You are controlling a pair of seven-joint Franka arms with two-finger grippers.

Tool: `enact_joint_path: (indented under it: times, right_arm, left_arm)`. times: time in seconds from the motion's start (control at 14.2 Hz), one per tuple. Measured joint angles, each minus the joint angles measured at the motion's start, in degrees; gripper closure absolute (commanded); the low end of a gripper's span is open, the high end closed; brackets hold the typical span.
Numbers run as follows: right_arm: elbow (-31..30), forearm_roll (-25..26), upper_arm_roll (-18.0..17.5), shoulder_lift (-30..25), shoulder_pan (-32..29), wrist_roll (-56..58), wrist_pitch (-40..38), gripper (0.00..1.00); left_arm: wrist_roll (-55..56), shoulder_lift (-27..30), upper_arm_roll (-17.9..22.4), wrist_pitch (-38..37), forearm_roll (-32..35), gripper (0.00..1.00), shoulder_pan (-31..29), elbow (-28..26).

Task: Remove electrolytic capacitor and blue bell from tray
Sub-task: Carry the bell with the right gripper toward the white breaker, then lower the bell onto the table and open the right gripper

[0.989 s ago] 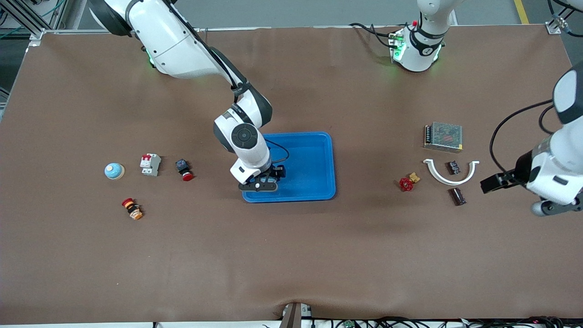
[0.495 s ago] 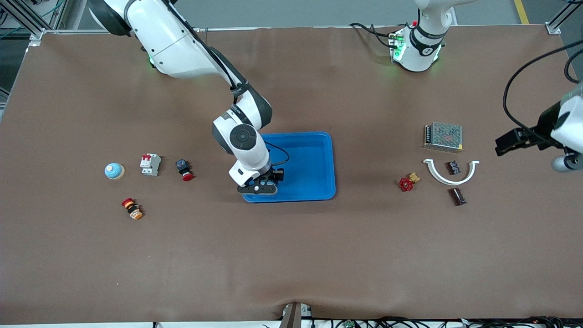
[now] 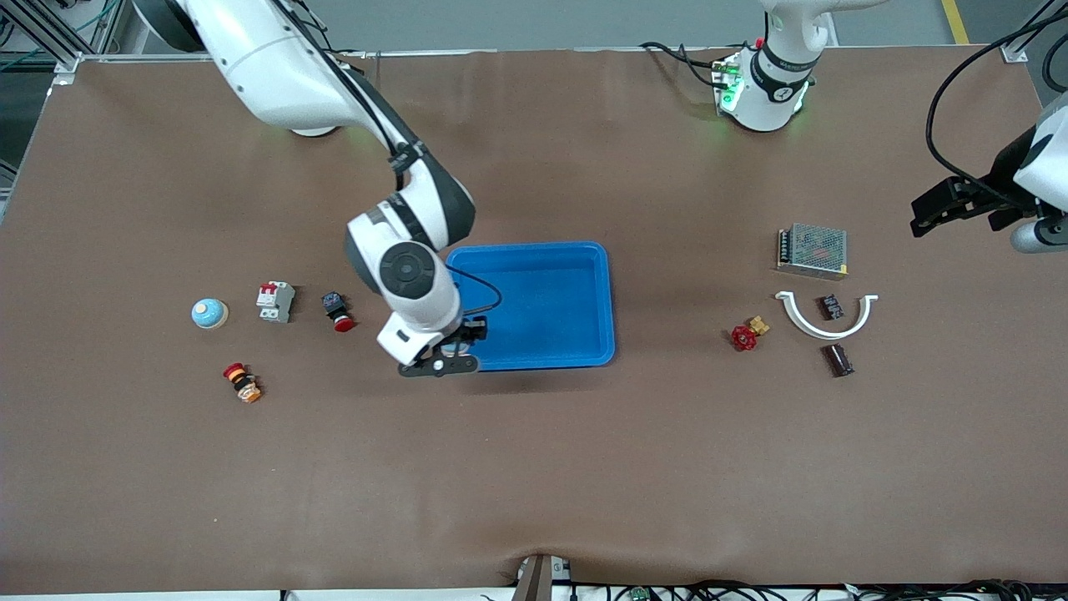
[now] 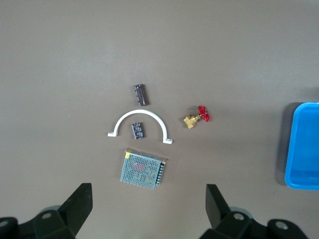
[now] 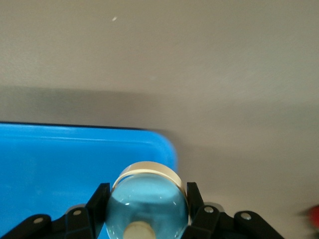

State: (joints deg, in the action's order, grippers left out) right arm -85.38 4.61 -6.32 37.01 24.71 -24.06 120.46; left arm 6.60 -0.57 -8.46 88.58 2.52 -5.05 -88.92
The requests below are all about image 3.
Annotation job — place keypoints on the blue plastic tray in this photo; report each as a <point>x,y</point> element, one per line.
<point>551,309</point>

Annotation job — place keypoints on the red yellow emergency stop button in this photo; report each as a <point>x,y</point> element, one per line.
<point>242,382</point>

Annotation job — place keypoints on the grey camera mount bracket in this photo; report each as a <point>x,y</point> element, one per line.
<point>538,580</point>

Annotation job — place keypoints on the white red circuit breaker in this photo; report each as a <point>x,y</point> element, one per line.
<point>276,302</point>

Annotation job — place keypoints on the aluminium table edge rail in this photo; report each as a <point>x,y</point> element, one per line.
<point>542,52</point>

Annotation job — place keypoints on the red push button switch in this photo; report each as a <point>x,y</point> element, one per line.
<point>337,310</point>

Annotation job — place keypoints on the metal mesh power supply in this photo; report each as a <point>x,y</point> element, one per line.
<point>813,250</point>

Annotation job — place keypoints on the dark brown capacitor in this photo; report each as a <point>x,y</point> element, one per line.
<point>838,360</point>

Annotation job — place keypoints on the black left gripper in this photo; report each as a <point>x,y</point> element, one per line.
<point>1002,179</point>

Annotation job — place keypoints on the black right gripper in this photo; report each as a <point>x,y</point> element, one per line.
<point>460,336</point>

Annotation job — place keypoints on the aluminium frame profile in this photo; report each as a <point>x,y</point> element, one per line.
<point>1014,52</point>
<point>67,65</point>

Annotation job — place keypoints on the white curved pipe clamp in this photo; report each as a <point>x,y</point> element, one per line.
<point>822,333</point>

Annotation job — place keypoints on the small black capacitor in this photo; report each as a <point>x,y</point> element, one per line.
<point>830,307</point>

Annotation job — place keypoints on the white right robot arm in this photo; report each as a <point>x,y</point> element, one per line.
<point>275,67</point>

